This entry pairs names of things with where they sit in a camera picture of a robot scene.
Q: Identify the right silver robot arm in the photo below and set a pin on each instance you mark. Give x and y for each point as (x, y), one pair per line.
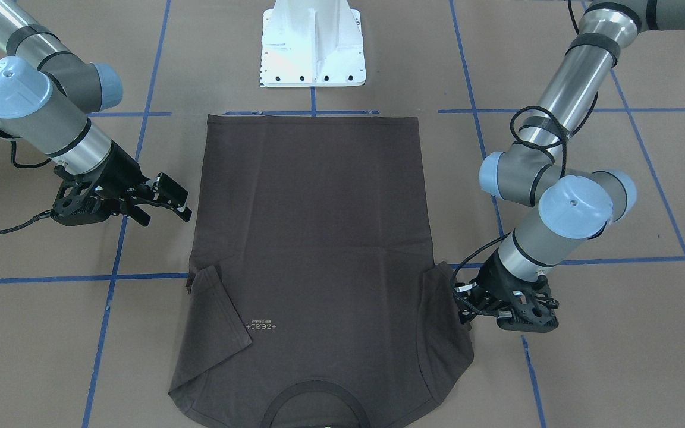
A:
(47, 94)

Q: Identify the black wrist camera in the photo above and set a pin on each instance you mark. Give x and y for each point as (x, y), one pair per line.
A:
(77, 203)
(532, 310)

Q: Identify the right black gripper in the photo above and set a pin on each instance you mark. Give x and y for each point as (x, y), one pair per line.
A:
(118, 170)

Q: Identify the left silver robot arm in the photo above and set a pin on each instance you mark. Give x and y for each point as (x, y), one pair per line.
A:
(568, 207)

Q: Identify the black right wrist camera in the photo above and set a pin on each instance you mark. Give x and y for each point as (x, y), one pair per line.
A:
(77, 203)

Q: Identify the dark brown t-shirt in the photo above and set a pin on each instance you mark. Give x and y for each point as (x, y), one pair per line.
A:
(315, 300)

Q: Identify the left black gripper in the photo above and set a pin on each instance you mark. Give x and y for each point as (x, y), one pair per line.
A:
(496, 277)

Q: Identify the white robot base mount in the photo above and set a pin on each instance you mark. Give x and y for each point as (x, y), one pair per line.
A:
(312, 44)

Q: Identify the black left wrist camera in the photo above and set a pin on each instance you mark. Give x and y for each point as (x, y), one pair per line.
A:
(532, 310)

